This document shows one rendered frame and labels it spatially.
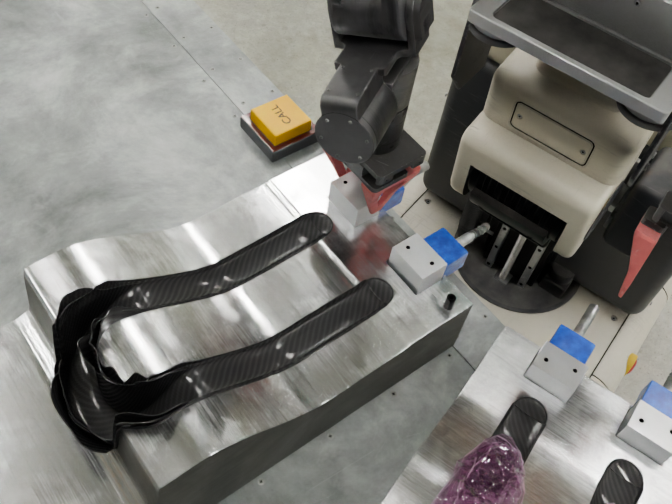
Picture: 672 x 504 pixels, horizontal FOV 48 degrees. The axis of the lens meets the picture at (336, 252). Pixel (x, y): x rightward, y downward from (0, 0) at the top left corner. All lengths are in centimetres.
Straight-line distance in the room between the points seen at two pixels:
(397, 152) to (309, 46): 172
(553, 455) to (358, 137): 37
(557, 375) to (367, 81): 36
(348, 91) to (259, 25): 191
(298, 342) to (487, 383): 20
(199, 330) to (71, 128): 43
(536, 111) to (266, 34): 155
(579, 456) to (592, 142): 44
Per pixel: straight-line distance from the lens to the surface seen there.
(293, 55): 245
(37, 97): 114
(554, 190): 110
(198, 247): 84
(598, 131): 107
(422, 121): 230
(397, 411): 85
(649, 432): 83
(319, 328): 79
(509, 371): 84
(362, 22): 68
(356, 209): 83
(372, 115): 67
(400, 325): 79
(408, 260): 81
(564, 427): 83
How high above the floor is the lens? 156
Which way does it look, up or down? 53 degrees down
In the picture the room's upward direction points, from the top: 10 degrees clockwise
